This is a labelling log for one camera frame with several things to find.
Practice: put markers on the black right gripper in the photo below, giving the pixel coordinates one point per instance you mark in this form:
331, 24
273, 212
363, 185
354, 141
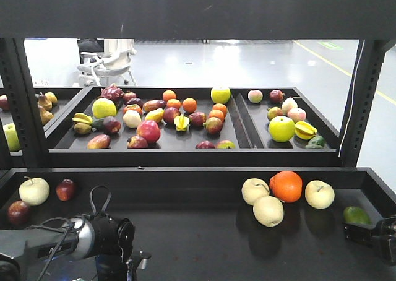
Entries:
379, 237

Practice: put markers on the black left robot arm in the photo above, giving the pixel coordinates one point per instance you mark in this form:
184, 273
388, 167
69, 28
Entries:
100, 235

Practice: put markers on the black wooden fruit stand right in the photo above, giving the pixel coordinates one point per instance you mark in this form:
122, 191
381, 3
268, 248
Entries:
187, 207

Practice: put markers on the black rear fruit tray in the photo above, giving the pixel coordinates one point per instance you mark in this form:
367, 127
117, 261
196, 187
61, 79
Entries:
243, 141

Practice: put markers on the green lime back right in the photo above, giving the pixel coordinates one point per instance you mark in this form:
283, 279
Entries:
355, 214

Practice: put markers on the pale pear right of orange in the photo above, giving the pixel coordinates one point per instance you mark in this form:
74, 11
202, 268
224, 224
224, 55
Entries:
319, 194

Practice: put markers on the pale pear of orange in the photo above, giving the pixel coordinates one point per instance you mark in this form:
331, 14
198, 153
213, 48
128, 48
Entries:
319, 194
253, 189

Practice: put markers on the large orange back right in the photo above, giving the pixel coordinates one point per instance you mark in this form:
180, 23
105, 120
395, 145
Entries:
286, 186

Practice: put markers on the pale pear front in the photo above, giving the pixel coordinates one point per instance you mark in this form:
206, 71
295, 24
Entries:
268, 211

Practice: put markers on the pale pear left of orange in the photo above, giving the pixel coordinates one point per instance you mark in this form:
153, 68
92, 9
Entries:
253, 189

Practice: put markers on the big green apple rear tray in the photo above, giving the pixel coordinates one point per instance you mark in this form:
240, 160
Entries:
281, 128

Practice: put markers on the white office chair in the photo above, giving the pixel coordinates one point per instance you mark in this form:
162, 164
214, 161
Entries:
115, 61

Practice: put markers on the small red apple right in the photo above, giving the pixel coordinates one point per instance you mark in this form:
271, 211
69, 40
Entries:
66, 190

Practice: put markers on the small red apple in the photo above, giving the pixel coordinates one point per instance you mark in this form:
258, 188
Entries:
66, 190
18, 212

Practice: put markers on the pale apple back left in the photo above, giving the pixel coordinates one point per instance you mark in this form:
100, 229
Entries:
34, 191

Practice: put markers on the small red apple left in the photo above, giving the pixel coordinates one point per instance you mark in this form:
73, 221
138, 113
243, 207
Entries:
18, 212

